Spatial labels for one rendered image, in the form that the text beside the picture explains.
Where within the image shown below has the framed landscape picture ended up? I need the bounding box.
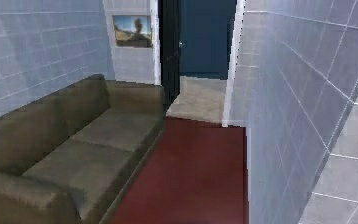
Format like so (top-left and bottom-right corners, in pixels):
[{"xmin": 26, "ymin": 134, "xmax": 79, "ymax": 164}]
[{"xmin": 112, "ymin": 14, "xmax": 154, "ymax": 49}]

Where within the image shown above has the black room door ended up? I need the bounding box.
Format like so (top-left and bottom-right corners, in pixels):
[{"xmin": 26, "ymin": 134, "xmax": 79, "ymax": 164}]
[{"xmin": 158, "ymin": 0, "xmax": 182, "ymax": 108}]

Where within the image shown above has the olive green sofa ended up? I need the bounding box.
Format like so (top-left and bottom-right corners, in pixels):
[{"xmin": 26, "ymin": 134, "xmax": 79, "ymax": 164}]
[{"xmin": 0, "ymin": 73, "xmax": 166, "ymax": 224}]

